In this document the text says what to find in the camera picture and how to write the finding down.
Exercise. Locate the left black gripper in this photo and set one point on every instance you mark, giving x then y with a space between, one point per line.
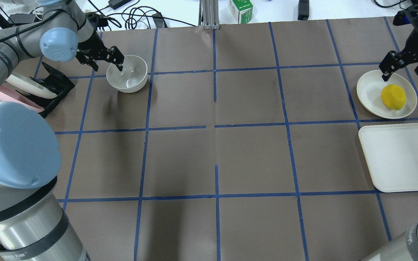
89 43

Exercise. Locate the yellow lemon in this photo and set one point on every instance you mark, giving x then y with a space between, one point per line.
393 96

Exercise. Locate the white ceramic bowl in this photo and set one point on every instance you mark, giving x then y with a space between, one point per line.
132 78

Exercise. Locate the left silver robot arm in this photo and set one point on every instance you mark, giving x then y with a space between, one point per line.
33 226

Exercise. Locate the white round plate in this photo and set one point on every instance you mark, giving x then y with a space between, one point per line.
369 88

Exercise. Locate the black plate rack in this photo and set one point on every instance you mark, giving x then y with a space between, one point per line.
55 82

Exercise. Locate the black power adapter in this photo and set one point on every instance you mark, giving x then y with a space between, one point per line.
115 4

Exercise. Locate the beige plate in rack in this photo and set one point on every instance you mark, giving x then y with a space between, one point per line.
29 85

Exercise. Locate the white rectangular tray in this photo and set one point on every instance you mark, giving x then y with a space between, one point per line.
391 154

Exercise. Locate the pink plate in rack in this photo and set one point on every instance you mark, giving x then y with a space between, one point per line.
9 95

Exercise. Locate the green white carton box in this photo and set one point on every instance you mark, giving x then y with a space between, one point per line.
242 10

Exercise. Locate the aluminium frame post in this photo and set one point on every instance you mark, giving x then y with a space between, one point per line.
209 14

